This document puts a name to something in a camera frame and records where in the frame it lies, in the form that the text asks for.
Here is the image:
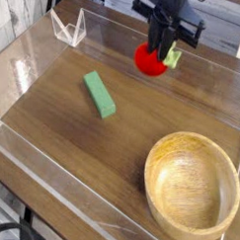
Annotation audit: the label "clear acrylic tray wall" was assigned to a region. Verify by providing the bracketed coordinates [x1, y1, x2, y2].
[0, 9, 240, 240]

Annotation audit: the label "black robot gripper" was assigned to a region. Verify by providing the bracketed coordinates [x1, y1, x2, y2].
[131, 0, 205, 61]

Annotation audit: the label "black cable and mount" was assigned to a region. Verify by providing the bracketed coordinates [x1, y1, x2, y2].
[0, 219, 55, 240]

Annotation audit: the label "clear acrylic corner bracket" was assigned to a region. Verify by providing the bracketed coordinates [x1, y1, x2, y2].
[50, 9, 87, 47]

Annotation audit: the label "wooden bowl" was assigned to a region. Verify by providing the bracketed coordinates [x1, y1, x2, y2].
[144, 131, 240, 240]

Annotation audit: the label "red plush strawberry toy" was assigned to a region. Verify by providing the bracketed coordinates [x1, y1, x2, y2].
[132, 40, 185, 79]

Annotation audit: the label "green rectangular block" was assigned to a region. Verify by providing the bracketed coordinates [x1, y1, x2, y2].
[84, 71, 117, 119]

